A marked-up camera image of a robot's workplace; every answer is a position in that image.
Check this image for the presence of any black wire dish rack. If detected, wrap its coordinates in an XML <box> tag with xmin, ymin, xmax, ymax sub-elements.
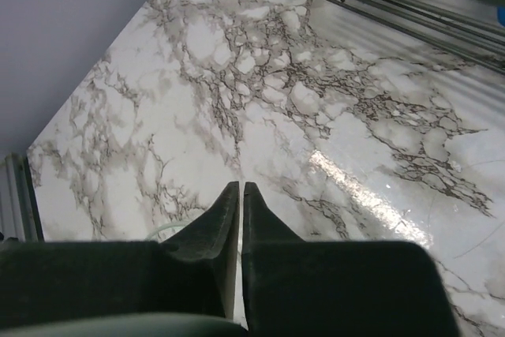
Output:
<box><xmin>325</xmin><ymin>0</ymin><xmax>504</xmax><ymax>74</ymax></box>

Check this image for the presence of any aluminium rail frame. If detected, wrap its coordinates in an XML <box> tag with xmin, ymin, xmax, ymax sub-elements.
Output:
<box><xmin>1</xmin><ymin>153</ymin><xmax>44</xmax><ymax>242</ymax></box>

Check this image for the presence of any blue cloth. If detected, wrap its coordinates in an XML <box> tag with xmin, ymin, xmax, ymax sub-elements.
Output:
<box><xmin>496</xmin><ymin>6</ymin><xmax>505</xmax><ymax>26</ymax></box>

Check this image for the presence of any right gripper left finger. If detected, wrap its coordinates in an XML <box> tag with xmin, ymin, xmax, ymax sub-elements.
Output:
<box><xmin>1</xmin><ymin>182</ymin><xmax>240</xmax><ymax>330</ymax></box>

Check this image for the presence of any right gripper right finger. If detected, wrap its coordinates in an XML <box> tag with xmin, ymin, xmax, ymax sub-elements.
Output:
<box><xmin>241</xmin><ymin>182</ymin><xmax>459</xmax><ymax>336</ymax></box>

